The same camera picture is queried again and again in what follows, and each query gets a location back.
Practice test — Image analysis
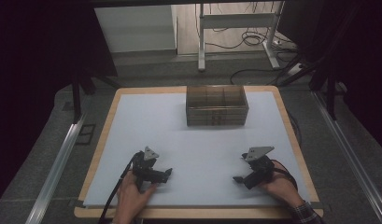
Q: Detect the clear brown drawer organizer box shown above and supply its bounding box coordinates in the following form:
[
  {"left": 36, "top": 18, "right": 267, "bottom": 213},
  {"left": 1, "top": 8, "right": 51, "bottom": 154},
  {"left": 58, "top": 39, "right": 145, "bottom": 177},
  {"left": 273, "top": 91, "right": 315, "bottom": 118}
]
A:
[{"left": 185, "top": 84, "right": 250, "bottom": 127}]

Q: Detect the black coiled floor cable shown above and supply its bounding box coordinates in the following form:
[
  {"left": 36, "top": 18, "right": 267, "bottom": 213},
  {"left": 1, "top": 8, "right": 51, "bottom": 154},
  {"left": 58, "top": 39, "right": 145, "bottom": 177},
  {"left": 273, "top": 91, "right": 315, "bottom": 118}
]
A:
[{"left": 205, "top": 26, "right": 272, "bottom": 50}]

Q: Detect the person's right hand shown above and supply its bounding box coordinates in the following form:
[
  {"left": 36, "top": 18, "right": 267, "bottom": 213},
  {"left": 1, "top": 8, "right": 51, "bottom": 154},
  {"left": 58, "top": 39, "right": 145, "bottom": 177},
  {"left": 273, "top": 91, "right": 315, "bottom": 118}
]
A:
[{"left": 257, "top": 168, "right": 304, "bottom": 209}]

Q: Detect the aluminium floor rail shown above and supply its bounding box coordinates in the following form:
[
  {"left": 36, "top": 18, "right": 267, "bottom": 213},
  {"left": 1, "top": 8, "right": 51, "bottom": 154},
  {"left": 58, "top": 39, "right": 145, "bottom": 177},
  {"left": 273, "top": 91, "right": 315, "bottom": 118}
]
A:
[
  {"left": 312, "top": 91, "right": 382, "bottom": 224},
  {"left": 24, "top": 113, "right": 88, "bottom": 224}
]

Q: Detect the long black floor cable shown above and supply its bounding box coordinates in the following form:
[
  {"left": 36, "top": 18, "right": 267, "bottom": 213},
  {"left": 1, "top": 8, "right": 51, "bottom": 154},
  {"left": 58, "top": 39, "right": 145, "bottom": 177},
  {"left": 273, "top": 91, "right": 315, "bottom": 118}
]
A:
[{"left": 230, "top": 55, "right": 300, "bottom": 86}]

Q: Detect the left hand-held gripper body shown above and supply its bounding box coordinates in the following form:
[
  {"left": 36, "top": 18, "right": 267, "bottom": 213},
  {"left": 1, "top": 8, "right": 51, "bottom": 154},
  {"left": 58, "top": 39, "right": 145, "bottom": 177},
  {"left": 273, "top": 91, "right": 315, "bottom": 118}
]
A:
[{"left": 132, "top": 146, "right": 168, "bottom": 191}]

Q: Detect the white metal desk frame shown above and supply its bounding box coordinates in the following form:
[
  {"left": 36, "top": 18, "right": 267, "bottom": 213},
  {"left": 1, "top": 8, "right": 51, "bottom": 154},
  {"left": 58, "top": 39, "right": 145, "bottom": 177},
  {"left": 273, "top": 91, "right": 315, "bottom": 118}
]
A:
[{"left": 197, "top": 1, "right": 286, "bottom": 73}]

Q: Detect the white table mat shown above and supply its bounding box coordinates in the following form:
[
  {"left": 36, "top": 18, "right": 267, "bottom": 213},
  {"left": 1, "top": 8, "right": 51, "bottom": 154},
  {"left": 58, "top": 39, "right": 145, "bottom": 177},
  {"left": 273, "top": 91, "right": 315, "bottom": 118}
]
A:
[{"left": 82, "top": 91, "right": 313, "bottom": 208}]

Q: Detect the person's left hand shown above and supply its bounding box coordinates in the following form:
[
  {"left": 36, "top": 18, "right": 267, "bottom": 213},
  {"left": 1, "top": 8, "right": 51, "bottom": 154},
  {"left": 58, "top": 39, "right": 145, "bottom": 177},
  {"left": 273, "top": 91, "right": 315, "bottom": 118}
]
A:
[{"left": 116, "top": 170, "right": 159, "bottom": 218}]

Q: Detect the black stand leg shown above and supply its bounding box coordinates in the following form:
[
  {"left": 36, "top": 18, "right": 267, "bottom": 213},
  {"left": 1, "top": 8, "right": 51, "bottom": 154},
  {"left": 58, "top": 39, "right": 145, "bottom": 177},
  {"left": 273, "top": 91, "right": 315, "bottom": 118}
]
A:
[
  {"left": 69, "top": 70, "right": 97, "bottom": 125},
  {"left": 309, "top": 55, "right": 349, "bottom": 121}
]

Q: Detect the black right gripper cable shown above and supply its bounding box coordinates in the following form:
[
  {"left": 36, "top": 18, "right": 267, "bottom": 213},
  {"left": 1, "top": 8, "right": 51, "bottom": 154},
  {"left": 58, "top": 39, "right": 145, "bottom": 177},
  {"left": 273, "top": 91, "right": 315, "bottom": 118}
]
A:
[{"left": 270, "top": 159, "right": 299, "bottom": 191}]

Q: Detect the white cabinet panel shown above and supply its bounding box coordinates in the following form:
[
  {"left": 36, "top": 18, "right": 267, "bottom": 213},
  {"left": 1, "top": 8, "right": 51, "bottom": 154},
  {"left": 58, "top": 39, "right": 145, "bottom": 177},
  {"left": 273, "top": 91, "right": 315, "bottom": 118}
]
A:
[{"left": 93, "top": 4, "right": 178, "bottom": 54}]

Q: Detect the white power strip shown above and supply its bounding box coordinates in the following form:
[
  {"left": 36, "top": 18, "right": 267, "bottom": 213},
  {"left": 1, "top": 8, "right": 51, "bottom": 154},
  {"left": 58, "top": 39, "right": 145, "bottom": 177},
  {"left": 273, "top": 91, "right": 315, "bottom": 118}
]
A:
[{"left": 284, "top": 62, "right": 305, "bottom": 78}]

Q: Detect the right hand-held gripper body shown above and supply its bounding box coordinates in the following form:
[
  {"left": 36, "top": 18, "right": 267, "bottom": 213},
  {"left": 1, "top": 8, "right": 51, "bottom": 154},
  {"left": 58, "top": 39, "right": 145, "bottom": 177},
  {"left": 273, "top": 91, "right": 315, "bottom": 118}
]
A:
[{"left": 243, "top": 146, "right": 276, "bottom": 190}]

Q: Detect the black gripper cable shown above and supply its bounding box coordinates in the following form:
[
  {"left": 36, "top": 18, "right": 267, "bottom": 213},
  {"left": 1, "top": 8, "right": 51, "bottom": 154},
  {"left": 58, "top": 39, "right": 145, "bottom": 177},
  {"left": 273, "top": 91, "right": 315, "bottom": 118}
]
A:
[
  {"left": 97, "top": 150, "right": 144, "bottom": 224},
  {"left": 270, "top": 159, "right": 299, "bottom": 191}
]

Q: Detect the black curtain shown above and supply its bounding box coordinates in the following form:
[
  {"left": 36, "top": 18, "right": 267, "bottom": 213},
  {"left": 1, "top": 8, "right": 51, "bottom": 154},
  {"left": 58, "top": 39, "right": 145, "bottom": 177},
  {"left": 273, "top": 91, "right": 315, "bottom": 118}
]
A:
[
  {"left": 0, "top": 0, "right": 119, "bottom": 209},
  {"left": 276, "top": 0, "right": 382, "bottom": 147}
]

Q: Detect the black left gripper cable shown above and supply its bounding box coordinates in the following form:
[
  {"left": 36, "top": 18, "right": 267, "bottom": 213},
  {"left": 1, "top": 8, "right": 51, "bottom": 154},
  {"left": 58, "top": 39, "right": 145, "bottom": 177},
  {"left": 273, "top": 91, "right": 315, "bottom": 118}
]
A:
[{"left": 97, "top": 150, "right": 144, "bottom": 224}]

